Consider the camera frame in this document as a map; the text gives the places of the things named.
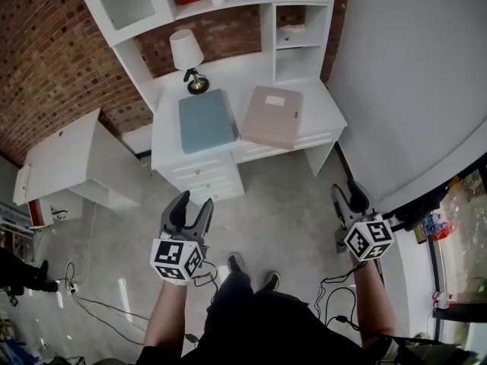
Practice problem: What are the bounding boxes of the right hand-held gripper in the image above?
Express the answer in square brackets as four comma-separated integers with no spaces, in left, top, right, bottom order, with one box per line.
[329,179,396,262]

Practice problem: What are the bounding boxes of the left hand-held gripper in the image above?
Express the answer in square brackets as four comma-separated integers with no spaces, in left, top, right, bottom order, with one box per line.
[150,189,215,287]

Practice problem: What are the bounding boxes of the blue item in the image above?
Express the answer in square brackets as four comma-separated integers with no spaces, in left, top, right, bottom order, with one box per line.
[178,87,241,155]

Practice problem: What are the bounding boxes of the pink item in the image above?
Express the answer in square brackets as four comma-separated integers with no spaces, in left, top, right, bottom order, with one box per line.
[240,85,304,151]

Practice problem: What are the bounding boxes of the person's right forearm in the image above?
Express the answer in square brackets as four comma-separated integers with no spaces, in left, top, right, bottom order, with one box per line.
[349,259,399,350]

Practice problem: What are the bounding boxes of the person's left forearm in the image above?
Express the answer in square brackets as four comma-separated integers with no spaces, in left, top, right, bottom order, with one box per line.
[142,279,192,357]

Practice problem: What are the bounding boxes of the person's left shoe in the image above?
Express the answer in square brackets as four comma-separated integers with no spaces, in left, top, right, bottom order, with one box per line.
[227,252,247,276]

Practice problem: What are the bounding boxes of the person's shoe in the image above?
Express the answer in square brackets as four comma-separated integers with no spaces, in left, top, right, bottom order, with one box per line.
[227,252,247,276]
[261,269,282,293]

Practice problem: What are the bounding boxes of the clear water bottles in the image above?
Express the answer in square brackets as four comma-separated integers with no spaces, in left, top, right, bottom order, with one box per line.
[421,212,450,236]

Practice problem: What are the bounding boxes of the white desk with drawers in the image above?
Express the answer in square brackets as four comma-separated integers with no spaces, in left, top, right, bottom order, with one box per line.
[151,75,349,207]

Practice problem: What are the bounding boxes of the person's right shoe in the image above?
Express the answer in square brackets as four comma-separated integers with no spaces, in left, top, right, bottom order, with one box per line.
[261,269,282,293]

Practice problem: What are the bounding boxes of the small white red figurine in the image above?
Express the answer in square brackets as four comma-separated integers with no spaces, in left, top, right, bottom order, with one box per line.
[432,290,454,310]

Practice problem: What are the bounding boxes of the white side cabinet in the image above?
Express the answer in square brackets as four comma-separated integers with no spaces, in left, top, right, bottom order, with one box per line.
[12,107,142,213]

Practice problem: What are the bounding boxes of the person's black trousers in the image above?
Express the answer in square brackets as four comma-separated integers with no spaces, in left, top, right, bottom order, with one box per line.
[135,271,385,365]

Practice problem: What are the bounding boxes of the white shade table lamp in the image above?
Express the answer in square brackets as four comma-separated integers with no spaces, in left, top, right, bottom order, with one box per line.
[168,28,211,96]

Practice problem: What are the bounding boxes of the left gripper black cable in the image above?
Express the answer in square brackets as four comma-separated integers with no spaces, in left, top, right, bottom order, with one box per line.
[189,259,218,287]

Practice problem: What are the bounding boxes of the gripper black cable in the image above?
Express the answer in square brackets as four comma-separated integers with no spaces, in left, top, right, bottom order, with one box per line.
[314,271,363,332]
[189,259,218,287]

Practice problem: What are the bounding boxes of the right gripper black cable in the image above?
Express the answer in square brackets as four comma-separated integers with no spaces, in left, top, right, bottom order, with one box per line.
[314,271,363,332]

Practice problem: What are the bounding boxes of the black floor cable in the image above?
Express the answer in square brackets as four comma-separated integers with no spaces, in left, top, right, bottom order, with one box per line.
[63,260,150,346]

